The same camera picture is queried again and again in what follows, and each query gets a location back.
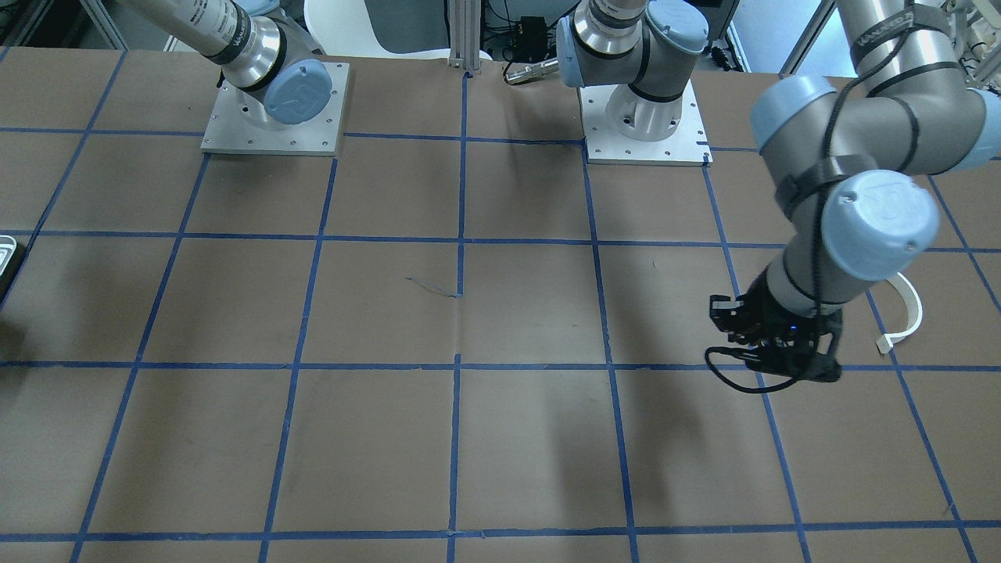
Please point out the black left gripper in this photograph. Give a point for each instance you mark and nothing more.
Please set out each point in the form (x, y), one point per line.
(760, 311)

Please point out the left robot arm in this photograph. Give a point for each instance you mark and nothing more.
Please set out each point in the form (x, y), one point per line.
(843, 161)

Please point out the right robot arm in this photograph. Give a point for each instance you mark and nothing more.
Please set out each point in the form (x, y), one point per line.
(260, 51)

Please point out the silver ribbed metal tray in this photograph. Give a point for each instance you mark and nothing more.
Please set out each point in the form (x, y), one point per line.
(12, 255)

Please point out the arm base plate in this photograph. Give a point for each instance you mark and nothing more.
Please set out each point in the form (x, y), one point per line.
(302, 118)
(623, 129)

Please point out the aluminium frame post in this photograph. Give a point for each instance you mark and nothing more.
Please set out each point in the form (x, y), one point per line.
(463, 26)

